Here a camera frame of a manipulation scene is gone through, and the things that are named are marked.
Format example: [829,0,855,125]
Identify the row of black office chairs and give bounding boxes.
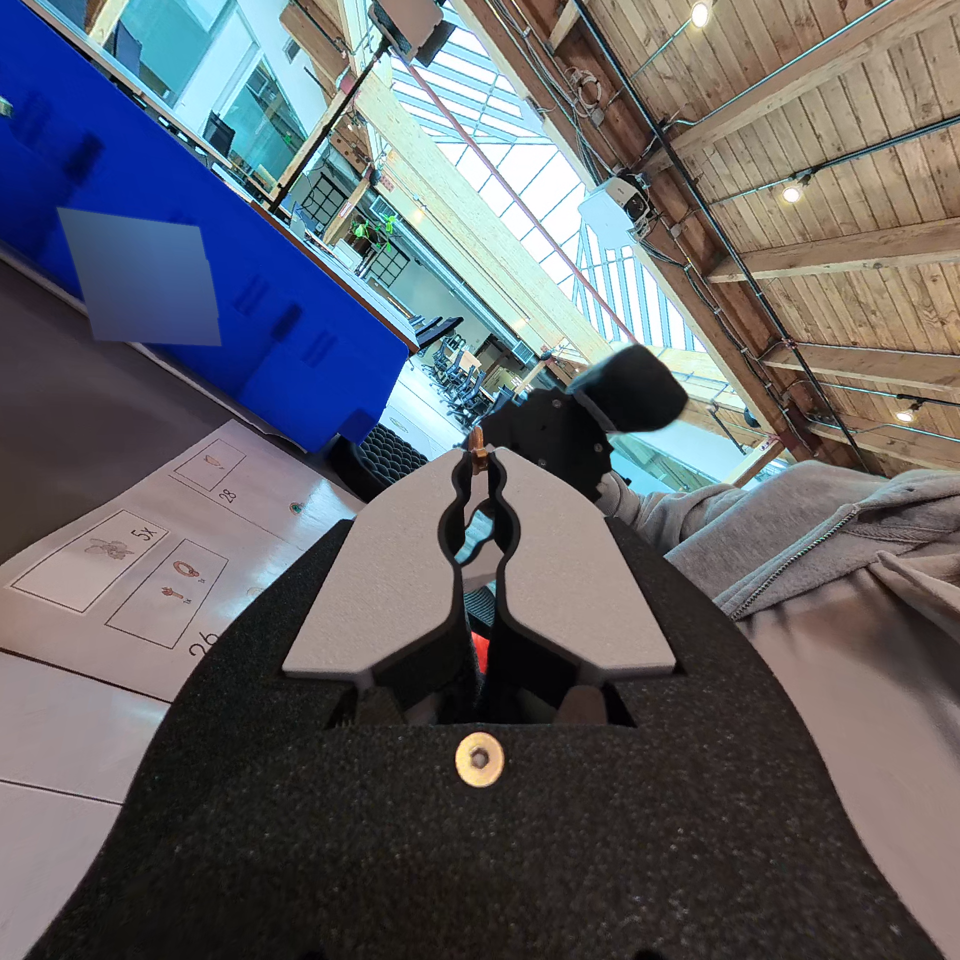
[411,315,519,421]

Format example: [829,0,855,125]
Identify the grey hooded jacket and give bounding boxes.
[663,468,960,960]

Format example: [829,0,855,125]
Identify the grey monitor on pole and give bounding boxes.
[367,0,457,67]

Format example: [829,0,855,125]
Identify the white printed instruction sheet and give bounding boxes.
[0,420,363,702]

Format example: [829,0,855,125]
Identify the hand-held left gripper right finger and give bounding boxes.
[480,445,678,727]

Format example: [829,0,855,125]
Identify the blue plastic tote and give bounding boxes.
[0,0,420,455]

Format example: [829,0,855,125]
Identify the person's right forearm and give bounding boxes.
[598,459,901,560]

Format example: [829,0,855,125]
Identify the white ceiling projector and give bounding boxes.
[577,174,655,246]

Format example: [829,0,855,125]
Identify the black stand pole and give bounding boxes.
[267,41,395,215]

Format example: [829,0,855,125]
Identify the plain white sheet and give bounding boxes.
[0,780,125,960]
[0,652,170,804]

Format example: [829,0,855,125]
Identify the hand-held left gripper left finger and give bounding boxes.
[282,447,481,727]

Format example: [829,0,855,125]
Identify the green hanging plant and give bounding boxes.
[351,213,400,252]

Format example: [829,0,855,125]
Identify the black honeycomb mesh chair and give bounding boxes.
[330,423,451,504]

